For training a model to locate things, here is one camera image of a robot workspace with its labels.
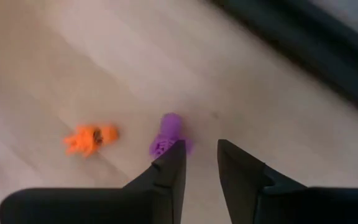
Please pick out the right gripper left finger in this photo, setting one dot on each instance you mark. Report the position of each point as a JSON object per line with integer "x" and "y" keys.
{"x": 89, "y": 205}

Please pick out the orange pumpkin toy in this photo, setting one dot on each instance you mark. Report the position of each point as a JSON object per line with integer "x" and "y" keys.
{"x": 89, "y": 140}

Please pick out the purple skeleton toy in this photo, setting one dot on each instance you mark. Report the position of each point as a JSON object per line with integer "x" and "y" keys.
{"x": 170, "y": 127}

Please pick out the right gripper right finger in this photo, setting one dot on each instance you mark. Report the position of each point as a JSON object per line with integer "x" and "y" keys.
{"x": 291, "y": 205}

